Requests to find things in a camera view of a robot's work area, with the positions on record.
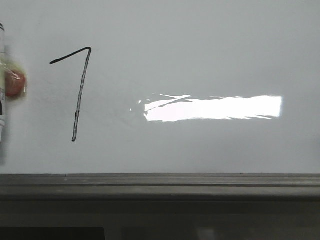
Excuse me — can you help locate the red magnet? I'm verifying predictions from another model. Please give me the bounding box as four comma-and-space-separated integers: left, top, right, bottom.
4, 58, 27, 99

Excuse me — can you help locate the black and white whiteboard marker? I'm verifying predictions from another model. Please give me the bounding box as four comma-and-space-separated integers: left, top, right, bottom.
0, 23, 6, 142

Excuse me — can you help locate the grey aluminium whiteboard frame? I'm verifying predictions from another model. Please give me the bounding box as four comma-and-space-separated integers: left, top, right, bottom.
0, 173, 320, 240

